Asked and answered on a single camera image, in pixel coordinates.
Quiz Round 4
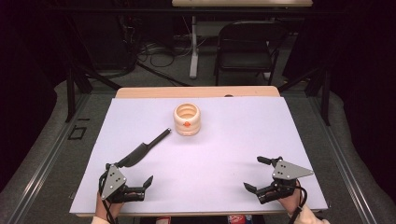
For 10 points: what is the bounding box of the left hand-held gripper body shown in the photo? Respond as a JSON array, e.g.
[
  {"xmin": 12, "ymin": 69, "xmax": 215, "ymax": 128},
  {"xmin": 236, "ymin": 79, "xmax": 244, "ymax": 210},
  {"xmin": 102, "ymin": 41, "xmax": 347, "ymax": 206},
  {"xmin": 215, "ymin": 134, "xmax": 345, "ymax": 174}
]
[{"xmin": 98, "ymin": 163, "xmax": 147, "ymax": 204}]

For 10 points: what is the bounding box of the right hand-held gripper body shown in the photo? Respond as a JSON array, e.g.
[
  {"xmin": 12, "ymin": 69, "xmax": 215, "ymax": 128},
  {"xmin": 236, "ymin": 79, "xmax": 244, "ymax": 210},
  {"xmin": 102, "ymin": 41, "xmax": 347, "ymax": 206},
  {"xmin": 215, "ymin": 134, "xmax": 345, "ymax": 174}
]
[{"xmin": 255, "ymin": 159, "xmax": 315, "ymax": 205}]

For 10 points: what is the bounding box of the black kitchen knife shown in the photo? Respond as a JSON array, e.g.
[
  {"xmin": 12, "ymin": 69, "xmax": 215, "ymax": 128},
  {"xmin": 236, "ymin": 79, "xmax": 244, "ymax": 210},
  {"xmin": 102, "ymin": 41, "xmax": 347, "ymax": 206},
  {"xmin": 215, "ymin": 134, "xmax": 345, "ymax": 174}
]
[{"xmin": 115, "ymin": 127, "xmax": 173, "ymax": 169}]

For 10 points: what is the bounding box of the cream ribbed cup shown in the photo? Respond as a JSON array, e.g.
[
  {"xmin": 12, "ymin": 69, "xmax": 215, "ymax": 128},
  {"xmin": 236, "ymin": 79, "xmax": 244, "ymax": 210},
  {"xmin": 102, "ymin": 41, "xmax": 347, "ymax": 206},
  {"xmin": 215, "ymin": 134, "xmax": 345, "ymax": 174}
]
[{"xmin": 173, "ymin": 102, "xmax": 202, "ymax": 137}]

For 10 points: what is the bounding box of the person's left hand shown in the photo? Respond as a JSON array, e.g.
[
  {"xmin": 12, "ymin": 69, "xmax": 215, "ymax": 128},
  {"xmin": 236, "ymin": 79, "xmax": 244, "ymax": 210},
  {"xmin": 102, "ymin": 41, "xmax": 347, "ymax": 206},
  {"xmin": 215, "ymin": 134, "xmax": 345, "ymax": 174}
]
[{"xmin": 94, "ymin": 190, "xmax": 125, "ymax": 220}]

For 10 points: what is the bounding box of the person's right hand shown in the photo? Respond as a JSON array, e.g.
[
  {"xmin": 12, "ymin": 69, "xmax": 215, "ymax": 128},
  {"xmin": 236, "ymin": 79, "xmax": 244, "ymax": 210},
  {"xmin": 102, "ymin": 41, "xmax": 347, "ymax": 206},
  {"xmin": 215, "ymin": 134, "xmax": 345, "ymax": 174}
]
[{"xmin": 276, "ymin": 180, "xmax": 307, "ymax": 216}]

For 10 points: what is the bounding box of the red packet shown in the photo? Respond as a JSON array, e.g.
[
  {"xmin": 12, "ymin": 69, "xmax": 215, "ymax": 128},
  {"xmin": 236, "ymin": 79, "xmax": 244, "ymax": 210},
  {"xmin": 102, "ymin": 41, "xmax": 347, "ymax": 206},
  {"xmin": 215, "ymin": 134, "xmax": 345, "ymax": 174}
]
[{"xmin": 227, "ymin": 214, "xmax": 253, "ymax": 224}]

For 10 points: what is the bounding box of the white table mat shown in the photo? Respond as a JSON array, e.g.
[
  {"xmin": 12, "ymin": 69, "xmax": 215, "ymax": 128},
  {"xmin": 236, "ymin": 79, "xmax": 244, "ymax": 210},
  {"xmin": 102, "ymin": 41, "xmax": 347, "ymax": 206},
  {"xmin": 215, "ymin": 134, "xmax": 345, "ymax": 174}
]
[{"xmin": 68, "ymin": 96, "xmax": 329, "ymax": 215}]

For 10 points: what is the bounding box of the black folding chair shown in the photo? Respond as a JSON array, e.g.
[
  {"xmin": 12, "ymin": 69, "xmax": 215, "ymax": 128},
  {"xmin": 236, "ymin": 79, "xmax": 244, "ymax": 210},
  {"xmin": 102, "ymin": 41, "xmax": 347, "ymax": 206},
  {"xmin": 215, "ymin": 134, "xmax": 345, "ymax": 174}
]
[{"xmin": 214, "ymin": 20, "xmax": 289, "ymax": 87}]

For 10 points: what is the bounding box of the white desk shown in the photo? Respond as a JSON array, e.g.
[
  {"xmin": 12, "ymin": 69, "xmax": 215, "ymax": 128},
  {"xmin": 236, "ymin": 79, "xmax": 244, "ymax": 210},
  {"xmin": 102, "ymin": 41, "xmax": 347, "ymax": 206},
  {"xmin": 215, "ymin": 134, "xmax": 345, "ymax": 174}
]
[{"xmin": 171, "ymin": 0, "xmax": 314, "ymax": 80}]

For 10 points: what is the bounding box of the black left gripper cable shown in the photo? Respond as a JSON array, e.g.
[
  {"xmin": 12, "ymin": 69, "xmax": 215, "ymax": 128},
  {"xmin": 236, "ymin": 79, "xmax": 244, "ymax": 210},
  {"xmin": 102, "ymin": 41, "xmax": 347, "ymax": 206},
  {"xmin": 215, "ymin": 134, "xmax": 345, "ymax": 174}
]
[{"xmin": 98, "ymin": 174, "xmax": 119, "ymax": 224}]

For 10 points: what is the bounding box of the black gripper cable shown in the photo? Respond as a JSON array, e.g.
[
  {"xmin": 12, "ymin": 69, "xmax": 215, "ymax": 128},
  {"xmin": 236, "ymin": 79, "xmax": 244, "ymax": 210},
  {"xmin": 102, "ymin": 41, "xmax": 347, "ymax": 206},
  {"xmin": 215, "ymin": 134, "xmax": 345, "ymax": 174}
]
[
  {"xmin": 288, "ymin": 180, "xmax": 309, "ymax": 224},
  {"xmin": 98, "ymin": 174, "xmax": 119, "ymax": 224}
]

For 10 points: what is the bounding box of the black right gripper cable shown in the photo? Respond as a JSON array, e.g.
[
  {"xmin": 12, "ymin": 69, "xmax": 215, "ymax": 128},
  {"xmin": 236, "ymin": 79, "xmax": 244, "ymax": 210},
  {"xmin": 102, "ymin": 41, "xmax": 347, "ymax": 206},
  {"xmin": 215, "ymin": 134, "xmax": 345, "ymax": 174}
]
[{"xmin": 288, "ymin": 180, "xmax": 309, "ymax": 224}]

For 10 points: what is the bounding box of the metal floor rail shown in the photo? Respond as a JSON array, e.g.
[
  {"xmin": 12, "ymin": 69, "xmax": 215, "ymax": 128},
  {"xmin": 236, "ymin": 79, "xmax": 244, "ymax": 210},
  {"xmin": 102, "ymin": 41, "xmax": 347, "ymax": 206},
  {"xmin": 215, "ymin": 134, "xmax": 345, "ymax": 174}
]
[
  {"xmin": 4, "ymin": 92, "xmax": 92, "ymax": 224},
  {"xmin": 307, "ymin": 92, "xmax": 379, "ymax": 224}
]

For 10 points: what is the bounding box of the black metal frame stand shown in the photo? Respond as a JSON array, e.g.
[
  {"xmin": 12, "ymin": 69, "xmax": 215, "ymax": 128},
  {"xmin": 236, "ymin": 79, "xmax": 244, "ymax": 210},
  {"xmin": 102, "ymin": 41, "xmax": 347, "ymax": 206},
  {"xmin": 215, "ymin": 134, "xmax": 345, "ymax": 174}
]
[
  {"xmin": 276, "ymin": 66, "xmax": 332, "ymax": 127},
  {"xmin": 64, "ymin": 62, "xmax": 123, "ymax": 123}
]

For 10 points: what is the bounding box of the tangle of floor cables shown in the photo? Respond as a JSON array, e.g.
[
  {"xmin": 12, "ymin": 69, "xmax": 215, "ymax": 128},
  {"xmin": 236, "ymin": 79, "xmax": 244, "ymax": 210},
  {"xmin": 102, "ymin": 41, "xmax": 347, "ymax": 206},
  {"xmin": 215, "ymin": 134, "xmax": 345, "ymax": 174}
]
[{"xmin": 136, "ymin": 38, "xmax": 194, "ymax": 69}]

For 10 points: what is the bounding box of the black horizontal frame bar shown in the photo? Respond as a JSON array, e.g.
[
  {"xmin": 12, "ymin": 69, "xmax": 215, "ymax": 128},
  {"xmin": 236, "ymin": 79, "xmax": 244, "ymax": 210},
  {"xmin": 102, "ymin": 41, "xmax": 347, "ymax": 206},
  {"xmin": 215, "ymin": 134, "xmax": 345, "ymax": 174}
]
[{"xmin": 46, "ymin": 7, "xmax": 344, "ymax": 17}]

